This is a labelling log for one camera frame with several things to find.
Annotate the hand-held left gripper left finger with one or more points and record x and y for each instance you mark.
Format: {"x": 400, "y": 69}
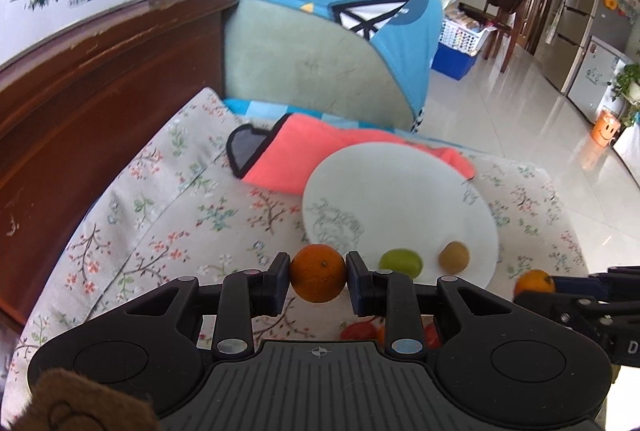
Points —
{"x": 278, "y": 282}

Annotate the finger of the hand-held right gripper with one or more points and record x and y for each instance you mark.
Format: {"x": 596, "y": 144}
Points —
{"x": 565, "y": 308}
{"x": 590, "y": 282}

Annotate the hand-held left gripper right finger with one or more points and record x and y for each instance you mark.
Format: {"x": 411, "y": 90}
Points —
{"x": 354, "y": 282}

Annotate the green lime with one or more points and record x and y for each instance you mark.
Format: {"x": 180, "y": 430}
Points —
{"x": 401, "y": 264}

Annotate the white plate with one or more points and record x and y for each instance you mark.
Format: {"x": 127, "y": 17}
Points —
{"x": 400, "y": 191}

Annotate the brown kiwi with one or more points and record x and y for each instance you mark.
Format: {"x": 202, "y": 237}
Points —
{"x": 454, "y": 257}

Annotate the red tomato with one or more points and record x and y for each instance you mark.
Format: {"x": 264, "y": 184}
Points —
{"x": 431, "y": 336}
{"x": 358, "y": 332}

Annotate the coral cloth with grey pocket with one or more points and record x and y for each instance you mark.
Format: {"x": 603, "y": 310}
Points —
{"x": 295, "y": 156}

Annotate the orange smiley bucket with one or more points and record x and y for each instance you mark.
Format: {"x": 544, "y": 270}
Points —
{"x": 605, "y": 128}

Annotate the small white refrigerator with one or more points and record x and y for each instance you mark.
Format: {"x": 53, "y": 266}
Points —
{"x": 597, "y": 76}

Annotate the pale green sofa armrest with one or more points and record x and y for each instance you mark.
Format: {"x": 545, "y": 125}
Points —
{"x": 300, "y": 61}

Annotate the brown plush toy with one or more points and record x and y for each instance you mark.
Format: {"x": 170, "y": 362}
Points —
{"x": 75, "y": 403}

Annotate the blue storage bin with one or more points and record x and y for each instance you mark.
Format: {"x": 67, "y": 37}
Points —
{"x": 452, "y": 61}

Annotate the dark wooden cabinet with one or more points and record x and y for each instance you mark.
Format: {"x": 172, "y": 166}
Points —
{"x": 100, "y": 111}

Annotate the white plastic basket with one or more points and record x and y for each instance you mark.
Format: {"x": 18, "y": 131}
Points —
{"x": 462, "y": 38}

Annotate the silver refrigerator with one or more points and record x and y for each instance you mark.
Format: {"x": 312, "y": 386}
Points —
{"x": 585, "y": 1}

